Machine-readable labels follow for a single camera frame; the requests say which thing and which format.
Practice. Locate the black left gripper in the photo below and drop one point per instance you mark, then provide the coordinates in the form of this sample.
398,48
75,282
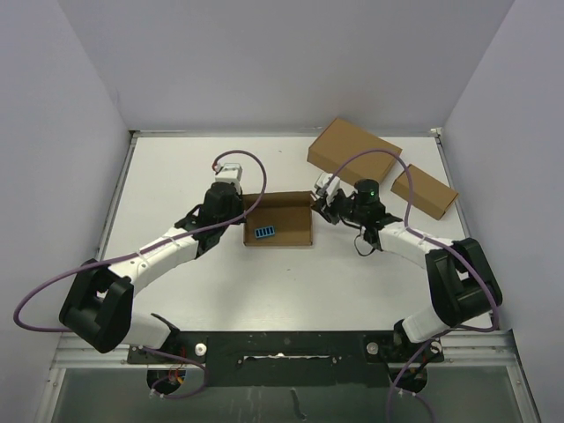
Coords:
239,200

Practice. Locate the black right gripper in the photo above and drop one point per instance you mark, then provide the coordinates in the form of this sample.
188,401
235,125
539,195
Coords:
328,210

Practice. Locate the small blue block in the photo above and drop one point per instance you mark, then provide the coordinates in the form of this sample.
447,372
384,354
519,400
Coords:
264,232

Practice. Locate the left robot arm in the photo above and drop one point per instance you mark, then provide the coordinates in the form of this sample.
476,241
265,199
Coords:
99,305

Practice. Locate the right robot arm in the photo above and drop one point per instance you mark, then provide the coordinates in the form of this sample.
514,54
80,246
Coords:
461,283

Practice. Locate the small closed cardboard box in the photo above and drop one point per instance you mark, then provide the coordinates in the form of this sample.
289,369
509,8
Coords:
430,196

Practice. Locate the large closed cardboard box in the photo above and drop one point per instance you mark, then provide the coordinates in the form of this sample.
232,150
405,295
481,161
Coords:
340,141

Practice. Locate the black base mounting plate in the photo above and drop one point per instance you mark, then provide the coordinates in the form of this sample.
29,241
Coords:
304,358

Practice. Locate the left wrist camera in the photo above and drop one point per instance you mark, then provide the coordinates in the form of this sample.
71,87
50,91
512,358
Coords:
229,173

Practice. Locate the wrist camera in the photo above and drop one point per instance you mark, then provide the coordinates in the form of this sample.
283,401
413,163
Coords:
326,187
229,173

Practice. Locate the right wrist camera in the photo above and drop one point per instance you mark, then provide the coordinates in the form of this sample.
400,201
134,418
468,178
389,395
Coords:
326,187

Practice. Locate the aluminium table frame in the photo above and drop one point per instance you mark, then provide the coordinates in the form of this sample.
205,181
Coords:
461,348

